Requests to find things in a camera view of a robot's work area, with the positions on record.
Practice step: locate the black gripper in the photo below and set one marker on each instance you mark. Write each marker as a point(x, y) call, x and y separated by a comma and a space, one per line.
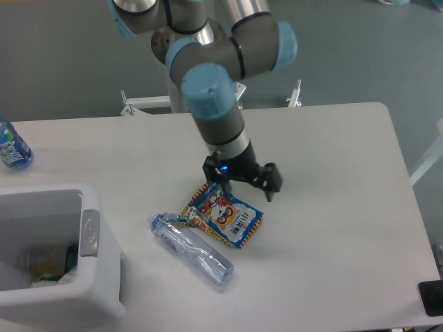
point(243, 166)

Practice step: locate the blue snack wrapper bag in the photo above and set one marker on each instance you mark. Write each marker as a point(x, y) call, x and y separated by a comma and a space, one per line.
point(222, 216)

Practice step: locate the crushed clear plastic bottle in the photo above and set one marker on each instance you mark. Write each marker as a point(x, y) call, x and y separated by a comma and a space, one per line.
point(174, 231)

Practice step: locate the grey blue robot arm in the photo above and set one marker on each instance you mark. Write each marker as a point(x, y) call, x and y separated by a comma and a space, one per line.
point(205, 75)

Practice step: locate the white trash can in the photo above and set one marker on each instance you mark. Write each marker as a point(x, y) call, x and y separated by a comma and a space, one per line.
point(59, 214)

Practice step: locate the trash inside bin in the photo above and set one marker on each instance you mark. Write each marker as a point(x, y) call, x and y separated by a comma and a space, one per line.
point(50, 265)

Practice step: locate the black device at table edge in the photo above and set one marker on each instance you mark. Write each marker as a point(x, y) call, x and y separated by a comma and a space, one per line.
point(431, 295)

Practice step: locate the blue labelled drink bottle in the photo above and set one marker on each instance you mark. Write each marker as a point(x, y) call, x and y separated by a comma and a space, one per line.
point(15, 153)

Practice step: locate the white frame leg right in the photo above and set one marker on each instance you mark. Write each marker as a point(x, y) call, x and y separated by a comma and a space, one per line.
point(428, 159)

